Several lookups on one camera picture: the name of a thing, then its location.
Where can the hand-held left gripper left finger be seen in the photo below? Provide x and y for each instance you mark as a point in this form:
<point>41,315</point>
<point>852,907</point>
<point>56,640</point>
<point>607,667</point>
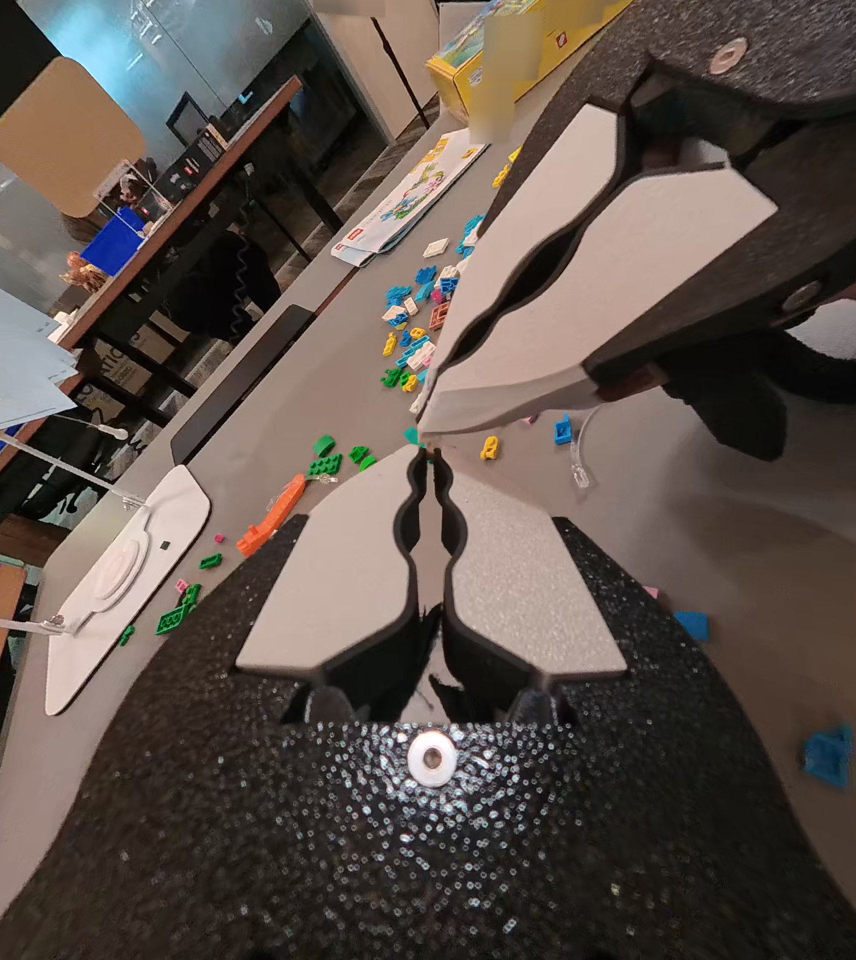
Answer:
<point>345,592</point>

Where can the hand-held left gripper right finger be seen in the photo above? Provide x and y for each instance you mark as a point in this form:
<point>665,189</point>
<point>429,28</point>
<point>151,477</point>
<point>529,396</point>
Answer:
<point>533,600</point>

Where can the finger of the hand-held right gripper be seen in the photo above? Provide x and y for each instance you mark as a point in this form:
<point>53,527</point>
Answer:
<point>608,300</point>
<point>540,217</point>

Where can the orange lego piece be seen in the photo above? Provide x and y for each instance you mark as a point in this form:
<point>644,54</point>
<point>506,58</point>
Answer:
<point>274,517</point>

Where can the scattered green lego pieces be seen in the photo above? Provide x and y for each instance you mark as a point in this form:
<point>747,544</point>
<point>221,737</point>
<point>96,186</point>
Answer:
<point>326,466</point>

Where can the lego instruction booklet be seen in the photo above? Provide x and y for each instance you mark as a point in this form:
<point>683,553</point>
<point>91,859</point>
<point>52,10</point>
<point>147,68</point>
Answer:
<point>405,202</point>

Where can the small blue lego piece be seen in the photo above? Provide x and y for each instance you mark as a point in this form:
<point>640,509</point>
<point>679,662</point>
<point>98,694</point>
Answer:
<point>563,429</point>

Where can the pile of blue yellow white lego pieces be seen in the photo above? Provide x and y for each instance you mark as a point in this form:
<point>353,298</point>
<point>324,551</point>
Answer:
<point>428,300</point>

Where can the clear curved lego piece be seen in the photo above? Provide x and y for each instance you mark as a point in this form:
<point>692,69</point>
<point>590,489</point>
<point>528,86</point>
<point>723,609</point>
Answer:
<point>581,457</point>

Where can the small yellow lego piece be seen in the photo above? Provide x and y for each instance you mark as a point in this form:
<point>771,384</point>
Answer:
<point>489,448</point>

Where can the blue lego wedge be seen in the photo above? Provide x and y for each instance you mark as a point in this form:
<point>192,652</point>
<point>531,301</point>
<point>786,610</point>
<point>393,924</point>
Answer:
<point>692,624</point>

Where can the yellow lego box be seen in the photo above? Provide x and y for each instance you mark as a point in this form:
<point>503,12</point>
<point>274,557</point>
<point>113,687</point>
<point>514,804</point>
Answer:
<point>518,52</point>

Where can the white stand base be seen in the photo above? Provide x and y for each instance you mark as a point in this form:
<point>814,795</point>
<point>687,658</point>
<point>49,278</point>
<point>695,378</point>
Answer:
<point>135,622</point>

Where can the black laptop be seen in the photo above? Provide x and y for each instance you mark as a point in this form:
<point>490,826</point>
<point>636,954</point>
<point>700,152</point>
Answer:
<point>247,382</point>

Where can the wooden desk with black legs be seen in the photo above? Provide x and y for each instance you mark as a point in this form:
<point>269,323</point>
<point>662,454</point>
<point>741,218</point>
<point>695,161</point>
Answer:
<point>172,210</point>

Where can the blue box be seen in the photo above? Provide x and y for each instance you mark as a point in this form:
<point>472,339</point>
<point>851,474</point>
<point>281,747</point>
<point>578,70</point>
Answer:
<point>116,241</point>

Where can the brown rounded board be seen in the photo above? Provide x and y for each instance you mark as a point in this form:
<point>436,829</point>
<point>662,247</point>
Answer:
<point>67,135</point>

